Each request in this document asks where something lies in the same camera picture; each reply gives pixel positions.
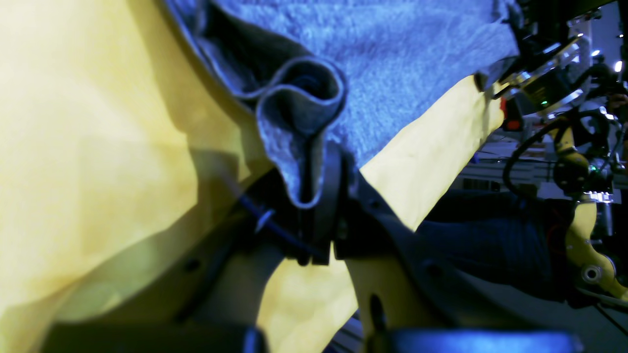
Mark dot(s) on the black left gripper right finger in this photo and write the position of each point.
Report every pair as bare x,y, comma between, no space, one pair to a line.
410,299

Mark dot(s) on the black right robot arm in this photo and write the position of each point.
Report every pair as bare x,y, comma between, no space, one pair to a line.
586,140

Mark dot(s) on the grey long-sleeve T-shirt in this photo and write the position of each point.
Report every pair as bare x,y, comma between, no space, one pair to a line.
354,72

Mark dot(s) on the red black clamp right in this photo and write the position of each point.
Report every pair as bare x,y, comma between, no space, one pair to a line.
513,118

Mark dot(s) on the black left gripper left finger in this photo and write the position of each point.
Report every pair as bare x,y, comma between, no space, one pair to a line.
209,300

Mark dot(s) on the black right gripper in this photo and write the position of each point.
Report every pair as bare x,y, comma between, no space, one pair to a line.
547,75

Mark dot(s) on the yellow table cloth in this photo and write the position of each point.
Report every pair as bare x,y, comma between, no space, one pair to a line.
118,153

